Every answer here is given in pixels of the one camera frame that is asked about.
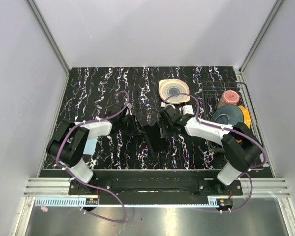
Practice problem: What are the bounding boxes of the pink cup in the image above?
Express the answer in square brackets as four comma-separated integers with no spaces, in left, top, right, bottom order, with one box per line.
[219,90,240,106]

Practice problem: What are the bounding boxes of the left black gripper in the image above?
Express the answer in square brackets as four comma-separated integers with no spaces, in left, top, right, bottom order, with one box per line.
[119,114,145,137]

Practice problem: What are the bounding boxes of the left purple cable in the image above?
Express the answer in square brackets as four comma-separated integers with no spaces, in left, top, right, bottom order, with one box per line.
[54,91,130,223]

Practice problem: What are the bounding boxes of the white geometric glasses case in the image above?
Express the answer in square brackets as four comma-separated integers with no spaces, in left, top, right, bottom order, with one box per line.
[182,105,194,115]

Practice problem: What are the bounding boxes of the beige plate with blue rings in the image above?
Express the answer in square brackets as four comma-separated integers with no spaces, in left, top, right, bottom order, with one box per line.
[158,79,190,105]

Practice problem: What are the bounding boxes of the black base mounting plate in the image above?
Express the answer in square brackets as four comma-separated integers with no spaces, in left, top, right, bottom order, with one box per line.
[68,168,243,197]

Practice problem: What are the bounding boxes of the dark blue bowl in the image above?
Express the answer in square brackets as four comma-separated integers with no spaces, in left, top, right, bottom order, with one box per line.
[211,104,243,125]

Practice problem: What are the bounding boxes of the black wire dish rack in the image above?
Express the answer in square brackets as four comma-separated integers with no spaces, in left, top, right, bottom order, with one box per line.
[201,81,265,151]

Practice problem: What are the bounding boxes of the black rectangular glasses case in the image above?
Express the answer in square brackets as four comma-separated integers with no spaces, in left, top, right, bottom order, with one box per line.
[143,123,168,155]

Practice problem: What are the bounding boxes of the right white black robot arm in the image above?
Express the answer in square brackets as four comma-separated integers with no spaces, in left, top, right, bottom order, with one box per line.
[159,105,263,195]

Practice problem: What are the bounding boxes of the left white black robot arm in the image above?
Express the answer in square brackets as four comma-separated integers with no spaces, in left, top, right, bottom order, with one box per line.
[46,107,143,195]

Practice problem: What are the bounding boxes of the yellow bowl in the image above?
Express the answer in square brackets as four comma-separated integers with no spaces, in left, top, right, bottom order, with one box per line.
[238,105,251,128]

